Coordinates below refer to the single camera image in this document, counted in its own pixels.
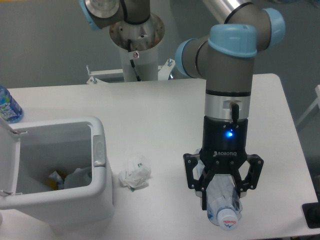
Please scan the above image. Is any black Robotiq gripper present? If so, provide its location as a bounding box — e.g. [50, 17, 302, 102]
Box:
[182, 115, 265, 211]

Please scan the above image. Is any clear crushed plastic bottle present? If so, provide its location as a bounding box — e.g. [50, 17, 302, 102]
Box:
[206, 174, 243, 231]

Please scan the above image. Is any white paper trash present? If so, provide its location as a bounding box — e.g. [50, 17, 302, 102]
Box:
[118, 154, 152, 192]

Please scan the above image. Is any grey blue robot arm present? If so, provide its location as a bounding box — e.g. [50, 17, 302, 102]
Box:
[79, 0, 286, 210]

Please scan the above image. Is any trash inside the can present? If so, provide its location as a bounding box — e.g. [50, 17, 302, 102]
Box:
[46, 166, 92, 191]

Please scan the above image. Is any white plastic trash can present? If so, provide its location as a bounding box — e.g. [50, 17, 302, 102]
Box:
[0, 116, 114, 225]

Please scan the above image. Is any black device at table edge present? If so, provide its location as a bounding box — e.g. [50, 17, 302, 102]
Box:
[302, 202, 320, 229]

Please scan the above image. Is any blue labelled water bottle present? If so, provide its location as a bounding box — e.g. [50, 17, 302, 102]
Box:
[0, 85, 24, 124]

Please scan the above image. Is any white frame at right edge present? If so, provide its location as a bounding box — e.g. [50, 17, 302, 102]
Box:
[295, 85, 320, 132]

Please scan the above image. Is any white pedestal base bracket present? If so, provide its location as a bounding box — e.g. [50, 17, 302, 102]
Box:
[86, 58, 186, 85]

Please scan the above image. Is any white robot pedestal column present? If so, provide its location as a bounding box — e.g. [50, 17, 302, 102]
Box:
[109, 13, 165, 82]

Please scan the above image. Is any black pedestal cable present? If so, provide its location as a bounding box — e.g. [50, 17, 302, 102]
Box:
[126, 38, 142, 82]

